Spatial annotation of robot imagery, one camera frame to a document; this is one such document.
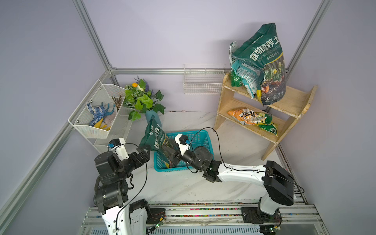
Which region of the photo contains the dark green soil bag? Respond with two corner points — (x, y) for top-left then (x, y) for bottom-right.
(233, 23), (286, 105)
(140, 117), (179, 168)

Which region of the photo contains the white green small bag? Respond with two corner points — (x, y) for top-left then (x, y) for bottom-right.
(229, 41), (242, 87)

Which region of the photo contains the teal white fertilizer bag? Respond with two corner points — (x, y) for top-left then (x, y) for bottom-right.
(232, 60), (261, 99)

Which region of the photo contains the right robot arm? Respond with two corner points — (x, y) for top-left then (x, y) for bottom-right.
(166, 146), (294, 225)

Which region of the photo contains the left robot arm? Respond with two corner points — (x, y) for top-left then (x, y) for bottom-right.
(94, 148), (165, 235)

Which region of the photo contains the orange green snack bag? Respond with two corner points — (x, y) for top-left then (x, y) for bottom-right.
(227, 107), (278, 136)

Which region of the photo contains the wooden two-tier shelf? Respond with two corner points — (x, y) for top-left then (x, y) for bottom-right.
(214, 72), (318, 160)

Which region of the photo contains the teal vase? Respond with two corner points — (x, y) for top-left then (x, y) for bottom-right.
(145, 110), (162, 127)

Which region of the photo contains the yellow toy in rack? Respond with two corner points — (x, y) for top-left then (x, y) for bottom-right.
(93, 118), (111, 131)

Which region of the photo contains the white mesh corner rack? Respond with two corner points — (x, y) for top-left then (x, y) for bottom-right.
(68, 80), (132, 153)

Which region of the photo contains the blue knitted glove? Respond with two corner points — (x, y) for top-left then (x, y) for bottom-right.
(86, 102), (116, 127)

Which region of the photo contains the artificial green plant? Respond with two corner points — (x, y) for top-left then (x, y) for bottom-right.
(123, 77), (165, 121)

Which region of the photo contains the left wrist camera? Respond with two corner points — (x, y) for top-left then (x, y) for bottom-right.
(107, 138), (129, 161)

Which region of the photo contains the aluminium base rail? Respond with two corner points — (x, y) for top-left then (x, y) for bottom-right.
(79, 198), (329, 235)

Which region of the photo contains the white wire wall basket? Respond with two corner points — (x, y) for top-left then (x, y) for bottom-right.
(183, 64), (225, 95)

